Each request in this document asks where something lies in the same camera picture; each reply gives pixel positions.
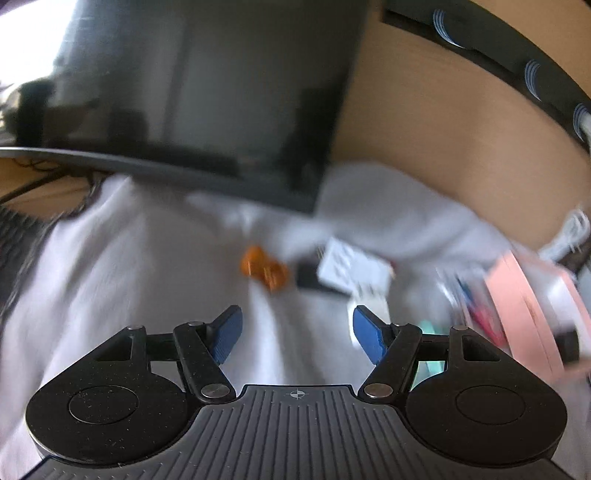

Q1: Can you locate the small red item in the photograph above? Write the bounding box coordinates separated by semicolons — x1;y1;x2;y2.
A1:
468;300;502;344

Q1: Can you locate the black computer monitor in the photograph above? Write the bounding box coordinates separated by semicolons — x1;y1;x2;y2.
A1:
0;0;370;215

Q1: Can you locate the orange red battery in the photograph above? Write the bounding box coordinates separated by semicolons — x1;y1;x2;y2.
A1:
261;262;291;292
240;246;269;278

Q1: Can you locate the black keyboard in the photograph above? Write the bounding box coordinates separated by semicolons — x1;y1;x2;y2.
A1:
0;205;49;319

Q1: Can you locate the white battery charger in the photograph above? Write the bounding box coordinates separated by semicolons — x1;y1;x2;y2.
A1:
316;237;397;297

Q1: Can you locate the black wall rail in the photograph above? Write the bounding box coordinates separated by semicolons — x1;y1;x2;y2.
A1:
383;0;591;153

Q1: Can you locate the teal item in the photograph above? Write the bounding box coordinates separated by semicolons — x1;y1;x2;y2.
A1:
416;320;448;386

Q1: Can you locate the pink box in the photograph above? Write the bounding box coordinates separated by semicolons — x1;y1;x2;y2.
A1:
485;251;591;384

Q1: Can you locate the black cable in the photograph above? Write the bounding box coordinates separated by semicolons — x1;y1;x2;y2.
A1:
0;157;107;220

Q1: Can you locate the white cloth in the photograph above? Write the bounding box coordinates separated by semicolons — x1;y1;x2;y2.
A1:
0;161;532;480

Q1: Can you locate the small black device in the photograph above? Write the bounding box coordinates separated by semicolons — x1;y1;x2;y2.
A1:
295;262;324;291

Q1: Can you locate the small blue item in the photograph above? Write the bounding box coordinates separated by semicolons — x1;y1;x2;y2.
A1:
455;274;474;308

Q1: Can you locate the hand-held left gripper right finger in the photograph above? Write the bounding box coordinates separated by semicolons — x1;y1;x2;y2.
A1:
352;305;504;406

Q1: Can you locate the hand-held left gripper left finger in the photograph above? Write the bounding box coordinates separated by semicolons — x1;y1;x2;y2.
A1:
92;305;244;406

